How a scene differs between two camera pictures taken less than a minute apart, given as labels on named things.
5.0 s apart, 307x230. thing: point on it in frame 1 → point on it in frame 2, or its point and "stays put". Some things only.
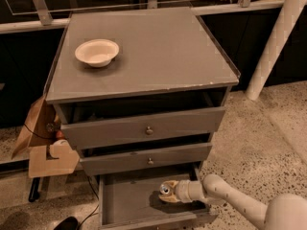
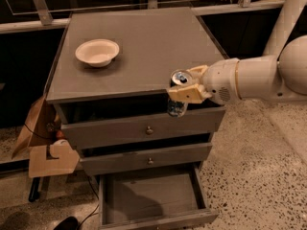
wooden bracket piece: x=39 y=166 stays put
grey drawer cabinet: x=155 y=107 stays put
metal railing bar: x=37 y=24 stays put
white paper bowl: x=97 y=53 stays put
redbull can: x=164 y=188 → x=178 y=78
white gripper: x=183 y=190 → x=221 y=80
